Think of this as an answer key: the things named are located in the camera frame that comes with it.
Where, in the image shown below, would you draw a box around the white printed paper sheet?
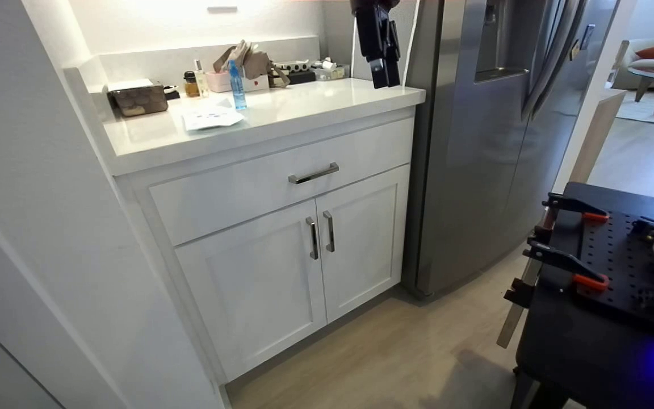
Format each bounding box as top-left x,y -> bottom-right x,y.
178,100 -> 248,137

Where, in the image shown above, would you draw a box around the white sofa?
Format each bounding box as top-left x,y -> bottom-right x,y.
609,35 -> 654,98

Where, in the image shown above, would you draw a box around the stainless steel refrigerator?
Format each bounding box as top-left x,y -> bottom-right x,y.
400,0 -> 625,302

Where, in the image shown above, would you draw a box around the black orange bar clamp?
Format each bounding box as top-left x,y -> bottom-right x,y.
541,188 -> 614,228
522,236 -> 614,298

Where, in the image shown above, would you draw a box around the white interior door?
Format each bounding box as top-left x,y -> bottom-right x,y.
0,0 -> 224,409

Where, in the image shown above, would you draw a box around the white base cabinet with countertop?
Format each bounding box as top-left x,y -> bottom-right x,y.
59,32 -> 430,386

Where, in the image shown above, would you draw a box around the black items on counter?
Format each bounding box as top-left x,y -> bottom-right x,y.
283,62 -> 319,86

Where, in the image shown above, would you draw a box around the small amber bottle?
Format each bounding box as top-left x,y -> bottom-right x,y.
180,69 -> 202,100

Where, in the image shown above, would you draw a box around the white lower cabinet door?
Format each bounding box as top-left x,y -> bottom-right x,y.
173,198 -> 330,386
313,164 -> 411,324

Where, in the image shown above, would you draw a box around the brown leather box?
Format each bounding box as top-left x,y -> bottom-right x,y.
104,79 -> 171,121

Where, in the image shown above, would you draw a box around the white kitchen drawer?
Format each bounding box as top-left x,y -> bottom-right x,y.
148,117 -> 417,249

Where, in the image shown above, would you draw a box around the fridge water dispenser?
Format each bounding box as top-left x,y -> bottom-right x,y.
473,0 -> 531,85

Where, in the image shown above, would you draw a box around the black perforated robot table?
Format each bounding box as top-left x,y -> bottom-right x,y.
507,179 -> 654,409

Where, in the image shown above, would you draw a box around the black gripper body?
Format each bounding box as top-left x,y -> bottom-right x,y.
350,0 -> 405,67

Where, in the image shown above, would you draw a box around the blue plastic bottle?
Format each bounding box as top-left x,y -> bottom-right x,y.
224,57 -> 249,113

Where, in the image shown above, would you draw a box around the metal lower cabinet handle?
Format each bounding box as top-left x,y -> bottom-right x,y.
304,213 -> 323,263
320,210 -> 338,256

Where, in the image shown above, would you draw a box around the small white bottle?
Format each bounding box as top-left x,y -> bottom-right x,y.
191,57 -> 212,98

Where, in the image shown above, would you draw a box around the brushed metal drawer handle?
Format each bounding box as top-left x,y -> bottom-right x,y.
286,159 -> 344,188

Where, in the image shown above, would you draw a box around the letter holder with brown items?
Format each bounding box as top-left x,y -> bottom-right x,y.
205,39 -> 277,96

